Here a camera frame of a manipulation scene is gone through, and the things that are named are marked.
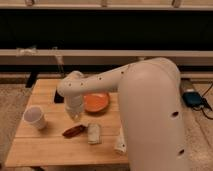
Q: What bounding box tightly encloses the white paper cup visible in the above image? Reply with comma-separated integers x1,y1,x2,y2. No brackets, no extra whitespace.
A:
23,106,47,130

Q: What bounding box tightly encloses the orange ceramic bowl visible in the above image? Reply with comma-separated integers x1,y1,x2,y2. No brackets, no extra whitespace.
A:
84,93,110,113

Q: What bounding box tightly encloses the black smartphone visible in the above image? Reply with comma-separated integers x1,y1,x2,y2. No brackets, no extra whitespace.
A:
54,91,64,103

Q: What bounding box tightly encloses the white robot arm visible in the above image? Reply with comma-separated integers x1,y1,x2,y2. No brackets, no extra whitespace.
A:
57,58,190,171

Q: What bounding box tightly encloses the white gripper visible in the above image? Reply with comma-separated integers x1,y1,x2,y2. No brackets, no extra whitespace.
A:
65,96,84,121

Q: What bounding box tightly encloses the black cable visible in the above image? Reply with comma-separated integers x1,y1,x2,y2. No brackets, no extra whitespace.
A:
193,83,213,120

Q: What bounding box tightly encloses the blue box on floor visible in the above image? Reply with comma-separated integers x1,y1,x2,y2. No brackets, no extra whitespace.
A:
182,92,202,107

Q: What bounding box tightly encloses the white plastic bottle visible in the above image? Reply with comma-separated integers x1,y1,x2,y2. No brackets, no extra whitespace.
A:
114,129,126,154

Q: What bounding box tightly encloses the wooden table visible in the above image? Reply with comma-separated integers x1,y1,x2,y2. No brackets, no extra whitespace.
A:
5,79,128,167

